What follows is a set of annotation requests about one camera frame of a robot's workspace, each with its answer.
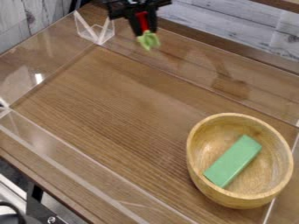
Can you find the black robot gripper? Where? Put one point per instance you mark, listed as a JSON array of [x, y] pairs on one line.
[[118, 9]]

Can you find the red plush strawberry green leaves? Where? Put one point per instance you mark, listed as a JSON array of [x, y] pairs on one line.
[[147, 38]]

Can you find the clear acrylic tray barrier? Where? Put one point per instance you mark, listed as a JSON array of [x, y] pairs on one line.
[[99, 112]]

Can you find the light wooden bowl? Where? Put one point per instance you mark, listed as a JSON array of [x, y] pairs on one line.
[[267, 174]]

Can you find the green rectangular block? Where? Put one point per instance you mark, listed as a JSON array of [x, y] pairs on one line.
[[233, 161]]

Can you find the black table leg bracket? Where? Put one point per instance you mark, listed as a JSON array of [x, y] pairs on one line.
[[36, 209]]

